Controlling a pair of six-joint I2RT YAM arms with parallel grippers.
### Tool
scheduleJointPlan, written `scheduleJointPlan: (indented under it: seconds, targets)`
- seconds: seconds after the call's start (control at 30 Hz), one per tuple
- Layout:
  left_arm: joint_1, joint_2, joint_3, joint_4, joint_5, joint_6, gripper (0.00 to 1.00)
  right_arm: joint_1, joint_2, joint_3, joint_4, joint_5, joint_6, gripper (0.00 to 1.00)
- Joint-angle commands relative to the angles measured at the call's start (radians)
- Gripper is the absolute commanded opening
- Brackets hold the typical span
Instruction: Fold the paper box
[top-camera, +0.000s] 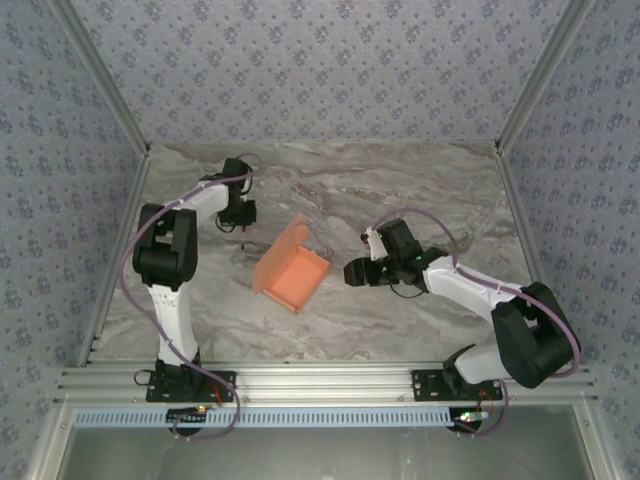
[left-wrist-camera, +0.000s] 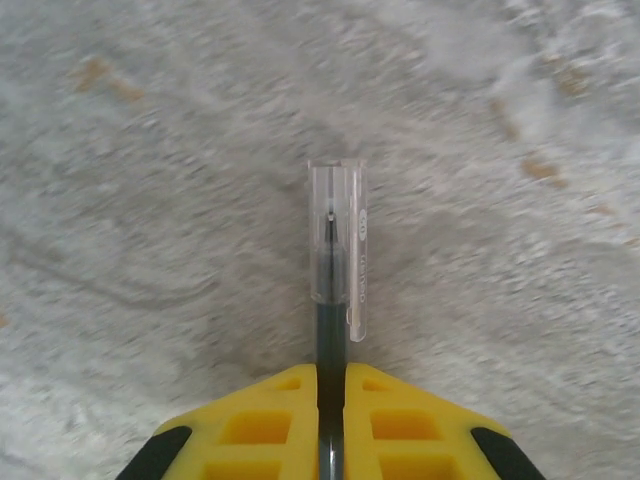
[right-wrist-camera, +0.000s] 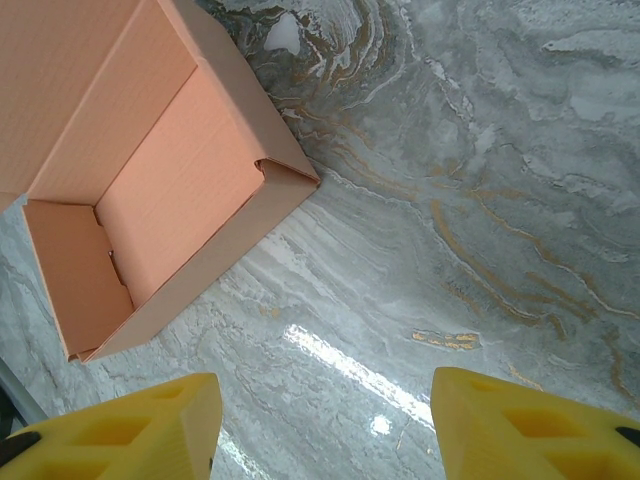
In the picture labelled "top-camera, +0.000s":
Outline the orange paper box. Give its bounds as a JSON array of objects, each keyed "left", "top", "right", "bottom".
[{"left": 252, "top": 214, "right": 331, "bottom": 317}]

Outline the steel sheet panel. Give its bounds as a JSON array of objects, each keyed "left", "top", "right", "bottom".
[{"left": 29, "top": 404, "right": 640, "bottom": 480}]

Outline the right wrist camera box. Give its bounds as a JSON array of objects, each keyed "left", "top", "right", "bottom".
[{"left": 360, "top": 225, "right": 387, "bottom": 260}]

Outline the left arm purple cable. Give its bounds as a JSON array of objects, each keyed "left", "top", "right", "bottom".
[{"left": 121, "top": 152, "right": 266, "bottom": 444}]

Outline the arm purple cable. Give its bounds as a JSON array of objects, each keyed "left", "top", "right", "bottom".
[
  {"left": 369, "top": 207, "right": 584, "bottom": 439},
  {"left": 121, "top": 152, "right": 266, "bottom": 444}
]

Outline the aluminium mounting rail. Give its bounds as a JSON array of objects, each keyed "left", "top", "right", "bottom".
[{"left": 54, "top": 365, "right": 600, "bottom": 407}]

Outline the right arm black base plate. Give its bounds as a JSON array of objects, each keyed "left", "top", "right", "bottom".
[{"left": 410, "top": 368, "right": 504, "bottom": 404}]

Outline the aluminium frame side rail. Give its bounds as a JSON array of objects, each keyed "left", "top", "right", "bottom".
[
  {"left": 493, "top": 148, "right": 550, "bottom": 294},
  {"left": 77, "top": 149, "right": 152, "bottom": 367}
]

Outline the light blue slotted cable duct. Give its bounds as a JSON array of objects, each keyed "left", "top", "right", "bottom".
[{"left": 73, "top": 405, "right": 461, "bottom": 430}]

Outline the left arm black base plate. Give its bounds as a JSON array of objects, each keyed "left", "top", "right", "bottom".
[{"left": 144, "top": 359, "right": 239, "bottom": 404}]

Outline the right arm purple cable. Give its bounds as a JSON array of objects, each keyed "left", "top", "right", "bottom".
[{"left": 369, "top": 207, "right": 584, "bottom": 439}]

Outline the aluminium frame corner post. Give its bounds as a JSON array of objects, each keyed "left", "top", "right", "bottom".
[
  {"left": 49, "top": 0, "right": 152, "bottom": 157},
  {"left": 493, "top": 0, "right": 597, "bottom": 152}
]

